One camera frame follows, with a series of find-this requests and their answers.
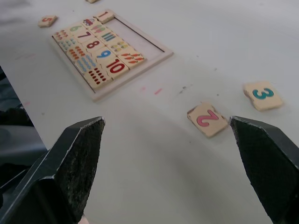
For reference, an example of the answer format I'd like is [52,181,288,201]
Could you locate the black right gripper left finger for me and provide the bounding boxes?
[0,116,106,224]

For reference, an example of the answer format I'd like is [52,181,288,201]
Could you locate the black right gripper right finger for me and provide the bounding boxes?
[229,115,299,224]

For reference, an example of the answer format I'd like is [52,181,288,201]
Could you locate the wooden tile teal number 3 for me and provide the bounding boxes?
[242,81,284,112]

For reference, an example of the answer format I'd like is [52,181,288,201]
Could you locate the wooden tile pink number 2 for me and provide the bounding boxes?
[186,102,229,139]

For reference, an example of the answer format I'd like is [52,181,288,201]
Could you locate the wooden tile red number 10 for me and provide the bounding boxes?
[103,56,130,80]

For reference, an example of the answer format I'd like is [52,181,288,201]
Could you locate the wooden tile blue number 9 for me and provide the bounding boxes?
[93,46,117,64]

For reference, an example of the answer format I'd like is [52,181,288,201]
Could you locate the wooden tile red number 8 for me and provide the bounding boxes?
[82,38,106,54]

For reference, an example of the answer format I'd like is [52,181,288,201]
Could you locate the wooden tile maroon number 7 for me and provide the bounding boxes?
[74,29,97,43]

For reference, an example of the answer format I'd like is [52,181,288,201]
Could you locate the wooden tile green number 6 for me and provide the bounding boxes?
[66,22,87,36]

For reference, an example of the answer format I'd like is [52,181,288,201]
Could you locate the wooden tile red number 5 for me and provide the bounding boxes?
[37,15,58,29]

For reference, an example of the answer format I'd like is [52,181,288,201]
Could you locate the wooden number puzzle board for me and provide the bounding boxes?
[48,9,175,103]

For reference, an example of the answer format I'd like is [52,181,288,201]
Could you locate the wooden tile red number 1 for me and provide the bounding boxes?
[94,10,115,24]

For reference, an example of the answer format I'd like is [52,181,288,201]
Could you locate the dark grey object beside table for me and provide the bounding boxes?
[0,66,47,194]

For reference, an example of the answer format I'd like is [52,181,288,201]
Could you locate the wooden tile ten red dots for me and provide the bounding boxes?
[85,66,113,92]

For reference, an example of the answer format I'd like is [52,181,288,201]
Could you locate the wooden tile nine blue items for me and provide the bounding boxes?
[75,54,98,73]

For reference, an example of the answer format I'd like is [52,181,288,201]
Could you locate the wooden tile eight orange items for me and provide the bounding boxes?
[67,45,87,62]

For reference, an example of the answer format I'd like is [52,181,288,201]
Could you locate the wooden tile seven teal items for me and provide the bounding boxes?
[58,36,78,51]

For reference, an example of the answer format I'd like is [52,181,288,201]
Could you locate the wooden tile orange carrots picture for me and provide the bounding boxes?
[117,50,147,70]

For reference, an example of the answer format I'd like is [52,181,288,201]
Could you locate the wooden tile six orange items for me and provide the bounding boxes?
[53,29,71,42]

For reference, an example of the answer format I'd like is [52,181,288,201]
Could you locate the wooden tile yellow items picture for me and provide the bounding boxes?
[107,40,131,56]

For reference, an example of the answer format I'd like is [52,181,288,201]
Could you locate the wooden tile green bars picture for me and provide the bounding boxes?
[97,31,120,45]

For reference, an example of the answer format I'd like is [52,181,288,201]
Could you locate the wooden tile ice cream pictures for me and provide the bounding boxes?
[89,24,110,36]

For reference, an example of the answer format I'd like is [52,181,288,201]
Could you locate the wooden tile car picture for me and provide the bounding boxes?
[81,17,99,29]

